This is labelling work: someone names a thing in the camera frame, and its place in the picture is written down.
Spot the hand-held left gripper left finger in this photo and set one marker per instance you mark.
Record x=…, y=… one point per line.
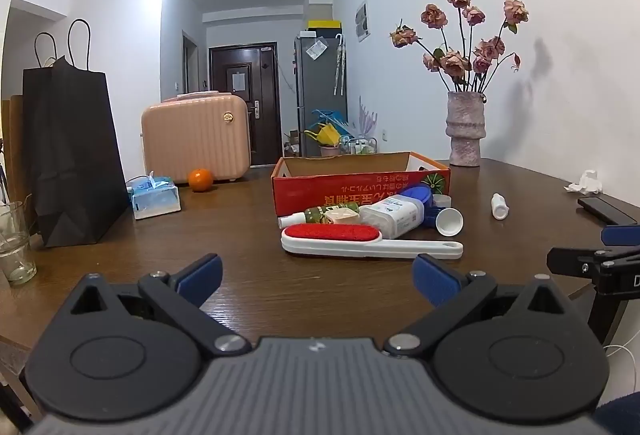
x=201, y=277

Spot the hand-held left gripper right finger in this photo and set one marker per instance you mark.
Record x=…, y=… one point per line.
x=435, y=282

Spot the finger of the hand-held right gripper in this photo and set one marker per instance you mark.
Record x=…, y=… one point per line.
x=622, y=235
x=570, y=260

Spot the white labelled plastic jar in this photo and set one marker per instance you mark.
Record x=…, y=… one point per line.
x=390, y=217

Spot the blue plastic cup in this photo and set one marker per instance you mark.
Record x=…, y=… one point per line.
x=417, y=194

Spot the red white lint brush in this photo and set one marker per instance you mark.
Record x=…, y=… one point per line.
x=330, y=235

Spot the green label spray bottle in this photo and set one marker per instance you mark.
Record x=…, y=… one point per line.
x=312, y=214

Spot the red cardboard box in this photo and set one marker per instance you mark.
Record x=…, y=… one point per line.
x=310, y=195

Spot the black remote control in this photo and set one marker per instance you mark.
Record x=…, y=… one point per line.
x=607, y=210

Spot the white small cup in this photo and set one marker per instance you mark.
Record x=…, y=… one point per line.
x=450, y=221

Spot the crumpled white tissue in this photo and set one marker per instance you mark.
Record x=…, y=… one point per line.
x=585, y=182

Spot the translucent plastic cup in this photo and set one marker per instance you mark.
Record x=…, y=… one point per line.
x=442, y=201

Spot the blue white tissue pack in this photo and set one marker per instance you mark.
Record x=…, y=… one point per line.
x=155, y=202

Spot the small white bottle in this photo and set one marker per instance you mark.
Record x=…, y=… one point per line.
x=499, y=206

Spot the orange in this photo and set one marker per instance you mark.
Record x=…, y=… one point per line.
x=201, y=180

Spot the person's dark clothing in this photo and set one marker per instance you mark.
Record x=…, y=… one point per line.
x=622, y=415

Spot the pink suitcase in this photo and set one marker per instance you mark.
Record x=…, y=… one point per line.
x=195, y=140

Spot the pink ribbed vase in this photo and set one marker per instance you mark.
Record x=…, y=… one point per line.
x=466, y=130

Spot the group of small bottles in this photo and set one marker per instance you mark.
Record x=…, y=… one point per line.
x=357, y=147

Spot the dark brown entrance door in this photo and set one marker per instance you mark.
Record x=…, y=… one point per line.
x=242, y=125

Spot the pink flower pot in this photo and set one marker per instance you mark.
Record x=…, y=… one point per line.
x=330, y=151

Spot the black paper bag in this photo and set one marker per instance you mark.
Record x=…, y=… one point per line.
x=70, y=155

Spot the yellow watering can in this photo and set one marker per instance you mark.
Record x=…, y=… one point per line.
x=327, y=135

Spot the clear drinking glass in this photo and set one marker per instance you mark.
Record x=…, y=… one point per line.
x=15, y=260

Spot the blue plastic rack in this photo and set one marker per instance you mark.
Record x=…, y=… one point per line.
x=332, y=116

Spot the white paper on door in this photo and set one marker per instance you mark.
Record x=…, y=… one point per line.
x=238, y=81

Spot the side room door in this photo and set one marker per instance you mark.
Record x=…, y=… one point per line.
x=190, y=65

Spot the grey refrigerator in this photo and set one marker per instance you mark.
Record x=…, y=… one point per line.
x=320, y=90

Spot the bunch of dried roses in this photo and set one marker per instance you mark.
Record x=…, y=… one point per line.
x=457, y=60

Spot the brown paper bag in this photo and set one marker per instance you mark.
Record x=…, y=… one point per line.
x=12, y=140

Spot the white folded umbrella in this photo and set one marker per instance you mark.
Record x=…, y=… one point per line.
x=340, y=65

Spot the paper note on refrigerator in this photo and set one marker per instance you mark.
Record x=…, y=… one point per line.
x=316, y=50

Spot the yellow box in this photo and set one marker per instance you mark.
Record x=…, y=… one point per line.
x=325, y=24

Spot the wall poster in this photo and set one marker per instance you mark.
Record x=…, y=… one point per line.
x=363, y=21

